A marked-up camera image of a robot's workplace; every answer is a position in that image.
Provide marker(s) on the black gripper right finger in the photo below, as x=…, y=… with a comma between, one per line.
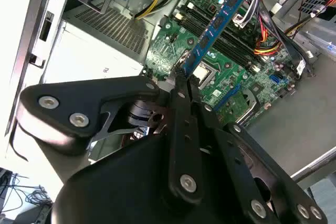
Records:
x=262, y=171

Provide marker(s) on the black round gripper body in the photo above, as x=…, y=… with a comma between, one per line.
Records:
x=118, y=187

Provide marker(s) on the blue RAM stick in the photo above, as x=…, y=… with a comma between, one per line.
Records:
x=218, y=22

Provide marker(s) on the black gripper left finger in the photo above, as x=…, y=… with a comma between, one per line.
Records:
x=65, y=103

